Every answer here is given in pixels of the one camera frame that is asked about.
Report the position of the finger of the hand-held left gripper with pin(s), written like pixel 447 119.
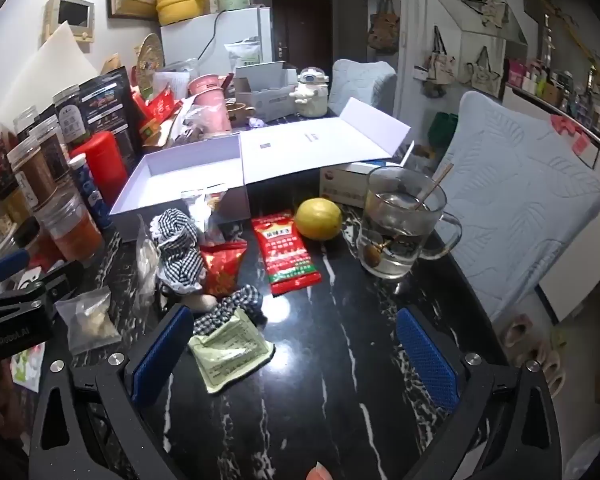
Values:
pixel 60 277
pixel 10 262

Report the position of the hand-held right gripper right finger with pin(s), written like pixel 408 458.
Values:
pixel 425 360

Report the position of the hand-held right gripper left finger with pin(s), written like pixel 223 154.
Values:
pixel 160 355

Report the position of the clear packet of beige bits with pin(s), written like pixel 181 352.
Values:
pixel 87 322

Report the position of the beige plush item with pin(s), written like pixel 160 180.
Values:
pixel 202 302

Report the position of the pale green sachet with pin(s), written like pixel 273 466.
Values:
pixel 230 355

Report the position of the black white checked cloth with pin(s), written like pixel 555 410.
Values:
pixel 225 310
pixel 177 255

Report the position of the clear bag of white pieces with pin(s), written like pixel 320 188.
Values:
pixel 146 265

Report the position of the small red gold snack packet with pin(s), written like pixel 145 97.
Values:
pixel 225 267

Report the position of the silver clear snack packet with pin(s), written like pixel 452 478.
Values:
pixel 207 210

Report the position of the long red snack packet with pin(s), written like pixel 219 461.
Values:
pixel 285 255

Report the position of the lavender gift box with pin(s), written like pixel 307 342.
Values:
pixel 300 145

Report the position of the person's right hand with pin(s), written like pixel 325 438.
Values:
pixel 319 472

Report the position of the green white paper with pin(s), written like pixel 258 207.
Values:
pixel 27 365

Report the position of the jar of brown powder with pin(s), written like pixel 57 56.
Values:
pixel 32 175

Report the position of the blue tablet tube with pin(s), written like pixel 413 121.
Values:
pixel 90 190

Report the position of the pink plush slipper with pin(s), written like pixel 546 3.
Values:
pixel 550 370
pixel 516 335

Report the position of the red canister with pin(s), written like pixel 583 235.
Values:
pixel 102 165

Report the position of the jar of dark food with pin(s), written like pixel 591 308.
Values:
pixel 52 150

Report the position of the glass mug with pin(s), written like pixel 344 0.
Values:
pixel 395 230

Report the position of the clear jar with silver lid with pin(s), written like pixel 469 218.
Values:
pixel 26 122

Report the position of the green yellow packet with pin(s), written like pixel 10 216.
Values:
pixel 151 132

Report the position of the thin stirring stick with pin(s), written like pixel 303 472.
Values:
pixel 432 187

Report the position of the yellow lemon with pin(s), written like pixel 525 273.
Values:
pixel 317 219

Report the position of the black snack bag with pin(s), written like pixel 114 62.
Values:
pixel 107 105

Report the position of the large light blue quilted chair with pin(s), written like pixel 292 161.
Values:
pixel 520 200

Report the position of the white medicine carton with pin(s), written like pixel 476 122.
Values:
pixel 342 185

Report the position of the blue white flat box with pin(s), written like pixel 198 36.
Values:
pixel 375 165

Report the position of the white foam board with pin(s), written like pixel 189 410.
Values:
pixel 55 65

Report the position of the crumpled clear plastic bag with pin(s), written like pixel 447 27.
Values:
pixel 192 122

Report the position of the white paper sheet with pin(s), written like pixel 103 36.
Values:
pixel 170 82

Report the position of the pink cup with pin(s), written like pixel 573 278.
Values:
pixel 210 105

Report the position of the green bag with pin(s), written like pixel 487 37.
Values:
pixel 442 130

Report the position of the woven round fan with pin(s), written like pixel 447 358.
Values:
pixel 147 62

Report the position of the brown mug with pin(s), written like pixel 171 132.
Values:
pixel 240 115

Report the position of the purple candy wrapper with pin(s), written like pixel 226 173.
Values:
pixel 256 121

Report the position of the pink cloth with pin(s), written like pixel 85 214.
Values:
pixel 567 127

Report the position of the open white cardboard box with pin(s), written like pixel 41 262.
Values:
pixel 265 95

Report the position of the small light blue quilted chair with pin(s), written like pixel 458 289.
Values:
pixel 362 85

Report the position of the canvas tote bag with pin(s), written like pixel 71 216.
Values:
pixel 485 77
pixel 442 65

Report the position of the green white pouch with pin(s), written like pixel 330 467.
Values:
pixel 242 52

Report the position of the yellow pot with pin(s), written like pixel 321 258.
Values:
pixel 180 5

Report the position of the row of bottles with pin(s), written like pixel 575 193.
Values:
pixel 560 90

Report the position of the white refrigerator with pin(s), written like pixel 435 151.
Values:
pixel 240 30

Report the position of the brown tote bag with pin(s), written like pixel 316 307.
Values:
pixel 384 30

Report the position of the dark wooden door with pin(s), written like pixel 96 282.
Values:
pixel 302 25

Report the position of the white house-shaped cabinet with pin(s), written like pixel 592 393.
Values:
pixel 440 5

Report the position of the wall intercom panel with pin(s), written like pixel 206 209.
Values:
pixel 70 17

